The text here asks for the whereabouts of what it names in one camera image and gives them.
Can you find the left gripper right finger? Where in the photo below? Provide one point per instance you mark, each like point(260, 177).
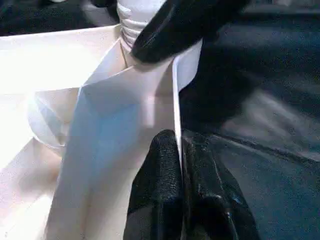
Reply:
point(212, 200)

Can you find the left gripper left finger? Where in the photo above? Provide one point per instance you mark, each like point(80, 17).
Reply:
point(157, 195)

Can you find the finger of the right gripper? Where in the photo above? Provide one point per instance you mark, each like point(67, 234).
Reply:
point(180, 27)

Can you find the white plastic table leg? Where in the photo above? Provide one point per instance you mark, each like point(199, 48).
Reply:
point(132, 17)

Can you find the white plastic table top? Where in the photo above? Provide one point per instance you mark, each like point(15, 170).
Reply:
point(100, 125)

